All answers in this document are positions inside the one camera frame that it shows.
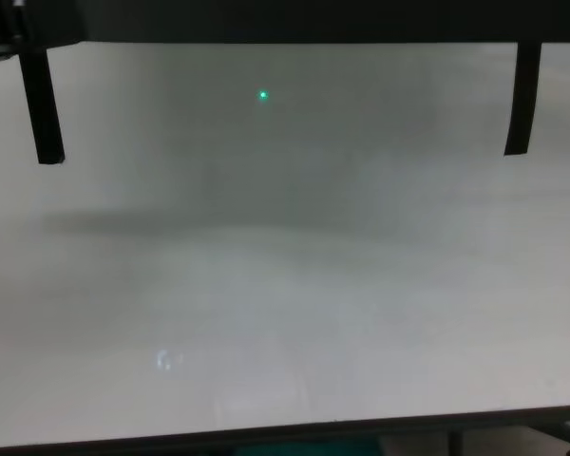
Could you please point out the short black tape strip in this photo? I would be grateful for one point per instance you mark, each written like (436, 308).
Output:
(522, 100)
(43, 104)

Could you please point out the black robot print poster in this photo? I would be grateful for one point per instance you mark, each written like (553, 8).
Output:
(313, 21)

